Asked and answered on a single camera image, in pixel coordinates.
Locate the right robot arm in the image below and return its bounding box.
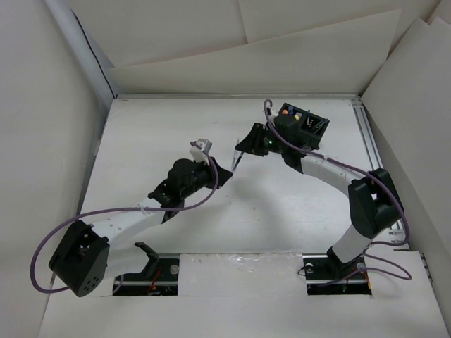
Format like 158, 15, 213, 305
235, 113, 405, 283

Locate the aluminium rail right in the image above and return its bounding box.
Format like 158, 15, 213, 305
351, 97, 405, 244

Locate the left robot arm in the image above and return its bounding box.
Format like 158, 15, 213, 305
49, 158, 233, 297

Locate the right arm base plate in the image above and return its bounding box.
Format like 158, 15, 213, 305
297, 254, 372, 296

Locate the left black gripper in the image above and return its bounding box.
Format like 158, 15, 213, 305
180, 156, 231, 199

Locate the black stationery organizer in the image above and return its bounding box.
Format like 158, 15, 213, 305
278, 103, 330, 150

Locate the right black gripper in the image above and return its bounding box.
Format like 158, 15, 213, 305
235, 123, 287, 156

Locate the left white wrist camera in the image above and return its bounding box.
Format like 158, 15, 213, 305
190, 139, 212, 165

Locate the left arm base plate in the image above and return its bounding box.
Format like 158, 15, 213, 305
112, 254, 180, 296

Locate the green white pen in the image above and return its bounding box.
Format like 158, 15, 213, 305
231, 150, 244, 172

